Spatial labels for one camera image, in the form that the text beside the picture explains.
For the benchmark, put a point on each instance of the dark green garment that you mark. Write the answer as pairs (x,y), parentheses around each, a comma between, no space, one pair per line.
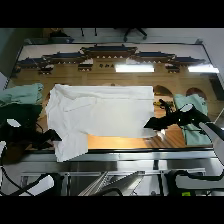
(27,113)

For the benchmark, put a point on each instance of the silver frame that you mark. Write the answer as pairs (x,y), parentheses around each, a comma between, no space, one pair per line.
(116,160)

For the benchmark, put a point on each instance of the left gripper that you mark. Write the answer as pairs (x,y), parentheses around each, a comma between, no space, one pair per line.
(50,135)

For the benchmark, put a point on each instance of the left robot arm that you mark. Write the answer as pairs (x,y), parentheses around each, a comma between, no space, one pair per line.
(13,123)

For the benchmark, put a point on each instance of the white shirt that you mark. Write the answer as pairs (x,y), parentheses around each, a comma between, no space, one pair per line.
(106,110)

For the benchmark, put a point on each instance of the light green garment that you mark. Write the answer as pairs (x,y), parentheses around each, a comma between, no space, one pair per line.
(21,95)
(193,135)

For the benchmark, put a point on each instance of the black office chair base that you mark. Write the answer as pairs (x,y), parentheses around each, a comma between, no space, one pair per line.
(135,32)

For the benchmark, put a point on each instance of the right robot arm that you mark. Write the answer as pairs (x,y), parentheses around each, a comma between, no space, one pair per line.
(213,132)

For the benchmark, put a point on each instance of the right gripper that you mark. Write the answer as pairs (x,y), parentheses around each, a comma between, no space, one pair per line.
(160,122)

